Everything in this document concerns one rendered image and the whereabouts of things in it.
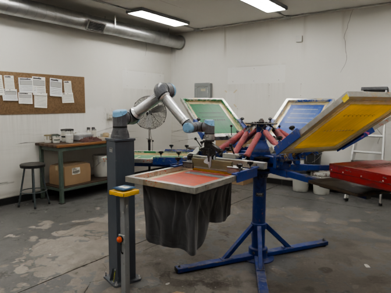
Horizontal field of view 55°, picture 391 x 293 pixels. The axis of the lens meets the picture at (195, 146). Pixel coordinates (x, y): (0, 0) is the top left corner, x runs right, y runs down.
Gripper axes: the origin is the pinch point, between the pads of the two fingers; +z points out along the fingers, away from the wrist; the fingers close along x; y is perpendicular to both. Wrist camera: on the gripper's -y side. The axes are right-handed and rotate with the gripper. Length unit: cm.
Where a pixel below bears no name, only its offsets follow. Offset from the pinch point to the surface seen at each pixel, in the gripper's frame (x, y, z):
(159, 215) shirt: 52, 8, 27
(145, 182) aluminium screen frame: 61, 11, 3
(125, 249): 80, 11, 42
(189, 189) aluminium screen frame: 61, -25, 4
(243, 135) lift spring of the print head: -61, 7, -19
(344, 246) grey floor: -164, -59, 102
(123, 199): 81, 11, 10
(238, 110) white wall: -411, 209, -36
